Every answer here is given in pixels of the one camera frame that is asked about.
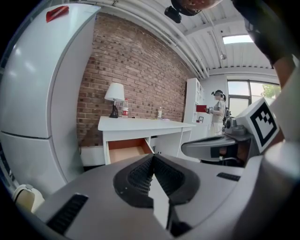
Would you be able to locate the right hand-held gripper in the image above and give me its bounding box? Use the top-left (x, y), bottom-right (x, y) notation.
top-left (181, 97), bottom-right (280, 162)

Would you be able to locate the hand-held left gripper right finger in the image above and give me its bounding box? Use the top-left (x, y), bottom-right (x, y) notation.
top-left (153, 154), bottom-right (247, 240)

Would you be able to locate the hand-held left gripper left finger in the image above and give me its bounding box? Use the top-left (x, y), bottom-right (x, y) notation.
top-left (35, 154), bottom-right (169, 240)

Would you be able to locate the wooden drawer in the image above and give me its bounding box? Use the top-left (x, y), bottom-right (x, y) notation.
top-left (105, 137), bottom-right (155, 165)

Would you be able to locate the person's right forearm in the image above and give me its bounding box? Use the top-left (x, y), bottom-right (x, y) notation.
top-left (269, 55), bottom-right (300, 150)

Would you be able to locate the white desk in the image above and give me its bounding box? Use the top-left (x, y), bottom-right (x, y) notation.
top-left (97, 116), bottom-right (196, 165)

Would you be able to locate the person's right hand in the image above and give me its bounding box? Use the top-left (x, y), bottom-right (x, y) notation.
top-left (219, 142), bottom-right (250, 165)

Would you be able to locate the white bookcase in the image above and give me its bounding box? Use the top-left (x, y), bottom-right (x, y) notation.
top-left (183, 77), bottom-right (211, 136)

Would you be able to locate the window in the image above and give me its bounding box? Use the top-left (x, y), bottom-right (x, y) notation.
top-left (227, 79), bottom-right (282, 112)

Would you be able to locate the cream trash bin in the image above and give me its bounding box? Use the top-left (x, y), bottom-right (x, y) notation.
top-left (12, 184), bottom-right (45, 213)

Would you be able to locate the white shade table lamp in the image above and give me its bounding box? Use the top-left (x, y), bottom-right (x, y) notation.
top-left (104, 82), bottom-right (125, 119)

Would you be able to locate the rectangular ceiling light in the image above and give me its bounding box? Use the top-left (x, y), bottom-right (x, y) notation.
top-left (222, 35), bottom-right (255, 45)

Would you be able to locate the person's black shirt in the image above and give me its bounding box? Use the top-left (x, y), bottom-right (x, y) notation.
top-left (231, 0), bottom-right (293, 68)

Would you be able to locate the person's head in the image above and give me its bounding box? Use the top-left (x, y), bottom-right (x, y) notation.
top-left (171, 0), bottom-right (223, 17)

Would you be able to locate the silver refrigerator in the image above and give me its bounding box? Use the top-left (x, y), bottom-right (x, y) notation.
top-left (0, 3), bottom-right (101, 200)

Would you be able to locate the red diamond sticker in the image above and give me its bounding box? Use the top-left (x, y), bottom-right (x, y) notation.
top-left (45, 6), bottom-right (70, 23)

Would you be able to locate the black head-worn camera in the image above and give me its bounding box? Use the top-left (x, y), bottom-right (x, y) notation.
top-left (164, 6), bottom-right (183, 24)

